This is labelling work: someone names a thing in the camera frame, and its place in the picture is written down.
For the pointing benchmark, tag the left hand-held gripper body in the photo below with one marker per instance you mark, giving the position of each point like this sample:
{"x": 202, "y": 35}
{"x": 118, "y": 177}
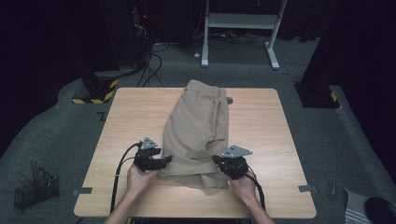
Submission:
{"x": 146, "y": 157}

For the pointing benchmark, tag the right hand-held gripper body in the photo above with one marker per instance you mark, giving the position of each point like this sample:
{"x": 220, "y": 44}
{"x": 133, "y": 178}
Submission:
{"x": 235, "y": 163}

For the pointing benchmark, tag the person's left hand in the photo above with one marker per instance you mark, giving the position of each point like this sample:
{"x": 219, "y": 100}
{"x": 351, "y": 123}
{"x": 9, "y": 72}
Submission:
{"x": 140, "y": 180}

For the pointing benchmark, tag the person's right hand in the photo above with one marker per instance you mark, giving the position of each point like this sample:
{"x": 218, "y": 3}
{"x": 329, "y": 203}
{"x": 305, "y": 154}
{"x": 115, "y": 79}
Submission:
{"x": 244, "y": 186}

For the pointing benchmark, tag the grey round table grommet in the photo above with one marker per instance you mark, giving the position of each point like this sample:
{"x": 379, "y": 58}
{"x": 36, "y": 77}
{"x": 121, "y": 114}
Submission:
{"x": 230, "y": 100}

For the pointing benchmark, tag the grey tape strip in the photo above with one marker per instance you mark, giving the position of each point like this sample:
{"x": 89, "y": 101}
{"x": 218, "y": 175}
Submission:
{"x": 82, "y": 190}
{"x": 307, "y": 188}

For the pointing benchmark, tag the black base with yellow stripes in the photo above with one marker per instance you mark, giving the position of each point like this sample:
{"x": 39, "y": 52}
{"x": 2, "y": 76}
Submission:
{"x": 98, "y": 90}

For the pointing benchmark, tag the black base with yellow mark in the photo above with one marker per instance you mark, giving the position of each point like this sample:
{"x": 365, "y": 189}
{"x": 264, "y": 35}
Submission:
{"x": 317, "y": 95}

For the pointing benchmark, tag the black computer tower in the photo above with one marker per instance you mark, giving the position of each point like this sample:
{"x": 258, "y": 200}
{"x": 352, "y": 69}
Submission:
{"x": 140, "y": 31}

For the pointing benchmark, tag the white metal stand frame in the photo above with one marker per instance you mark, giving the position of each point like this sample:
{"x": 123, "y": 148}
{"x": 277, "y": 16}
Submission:
{"x": 243, "y": 21}

